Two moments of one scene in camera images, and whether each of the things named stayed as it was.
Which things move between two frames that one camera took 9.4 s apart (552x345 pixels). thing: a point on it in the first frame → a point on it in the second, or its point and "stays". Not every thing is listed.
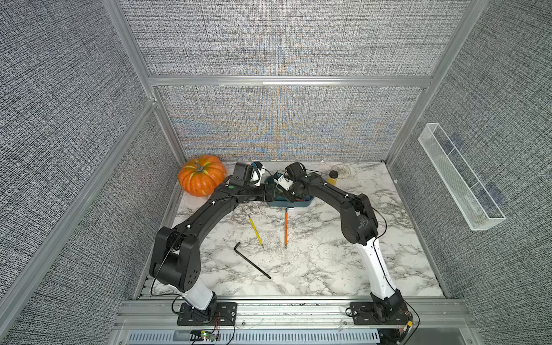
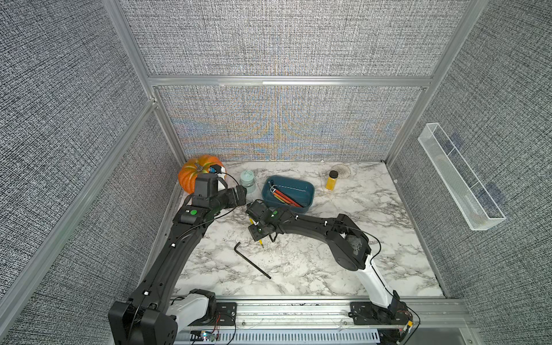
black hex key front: x=251 y=261 stays
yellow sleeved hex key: x=253 y=226 stays
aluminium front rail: x=292 y=314 stays
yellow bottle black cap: x=332 y=180 stays
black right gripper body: x=292 y=192 → x=256 y=231
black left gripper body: x=262 y=196 → x=228 y=198
